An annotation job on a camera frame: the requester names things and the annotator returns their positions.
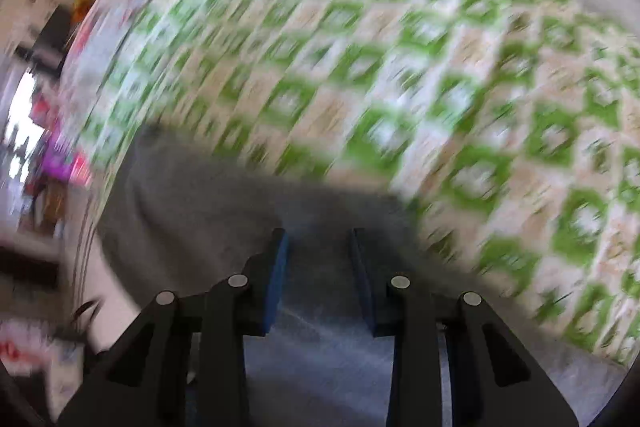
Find green checkered bedsheet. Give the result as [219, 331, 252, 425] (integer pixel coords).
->
[60, 0, 640, 365]

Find purple cardboard box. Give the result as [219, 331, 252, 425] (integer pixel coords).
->
[42, 132, 95, 186]

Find black monitor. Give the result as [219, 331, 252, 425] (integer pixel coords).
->
[34, 4, 77, 68]

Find grey pants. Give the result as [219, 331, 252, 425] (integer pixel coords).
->
[95, 124, 621, 427]

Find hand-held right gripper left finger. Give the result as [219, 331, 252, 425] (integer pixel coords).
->
[57, 227, 291, 427]

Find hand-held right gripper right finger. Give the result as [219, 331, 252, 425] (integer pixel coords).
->
[348, 227, 581, 427]

